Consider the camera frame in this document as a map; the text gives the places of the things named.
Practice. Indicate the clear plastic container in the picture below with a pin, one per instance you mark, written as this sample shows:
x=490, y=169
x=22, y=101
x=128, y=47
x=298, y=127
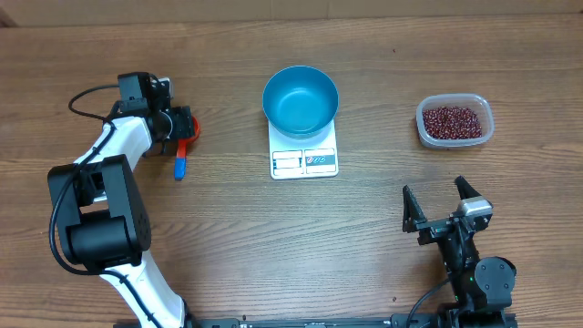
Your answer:
x=464, y=100

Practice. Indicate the red scoop with blue handle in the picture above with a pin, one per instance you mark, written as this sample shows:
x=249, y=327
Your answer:
x=182, y=149

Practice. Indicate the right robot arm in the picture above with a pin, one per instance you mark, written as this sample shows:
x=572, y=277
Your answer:
x=482, y=287

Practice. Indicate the red beans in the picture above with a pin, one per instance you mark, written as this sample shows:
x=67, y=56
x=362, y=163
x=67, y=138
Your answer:
x=452, y=123

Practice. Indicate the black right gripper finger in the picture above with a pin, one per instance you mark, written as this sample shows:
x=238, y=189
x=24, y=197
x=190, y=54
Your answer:
x=465, y=190
x=413, y=215

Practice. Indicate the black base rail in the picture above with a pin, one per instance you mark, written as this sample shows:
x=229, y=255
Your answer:
x=398, y=320

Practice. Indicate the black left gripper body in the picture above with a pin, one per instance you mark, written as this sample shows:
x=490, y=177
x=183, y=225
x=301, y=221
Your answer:
x=177, y=122

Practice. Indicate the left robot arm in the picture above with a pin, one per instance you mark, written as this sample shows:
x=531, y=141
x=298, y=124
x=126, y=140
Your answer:
x=99, y=224

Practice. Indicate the white digital kitchen scale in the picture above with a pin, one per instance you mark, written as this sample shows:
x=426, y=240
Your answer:
x=303, y=158

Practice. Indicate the blue metal bowl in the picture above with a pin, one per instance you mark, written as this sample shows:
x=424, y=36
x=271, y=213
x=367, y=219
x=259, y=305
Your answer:
x=300, y=101

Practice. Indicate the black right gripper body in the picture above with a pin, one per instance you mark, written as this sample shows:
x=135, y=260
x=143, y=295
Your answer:
x=454, y=246

